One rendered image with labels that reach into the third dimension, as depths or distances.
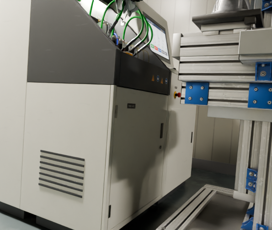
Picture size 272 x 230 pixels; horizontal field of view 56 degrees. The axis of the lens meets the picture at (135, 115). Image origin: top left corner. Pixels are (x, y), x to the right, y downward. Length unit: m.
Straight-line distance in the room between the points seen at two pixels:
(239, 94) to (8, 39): 1.32
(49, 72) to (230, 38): 0.90
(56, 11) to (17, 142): 0.76
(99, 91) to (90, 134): 0.21
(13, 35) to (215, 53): 1.17
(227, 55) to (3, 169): 1.38
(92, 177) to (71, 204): 0.20
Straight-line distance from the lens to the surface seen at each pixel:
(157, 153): 1.69
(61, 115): 1.36
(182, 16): 3.45
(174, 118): 1.90
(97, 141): 1.22
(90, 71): 1.25
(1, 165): 1.76
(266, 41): 0.84
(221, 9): 1.02
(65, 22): 1.42
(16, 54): 1.66
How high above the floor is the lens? 0.71
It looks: 2 degrees down
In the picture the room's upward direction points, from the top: 4 degrees clockwise
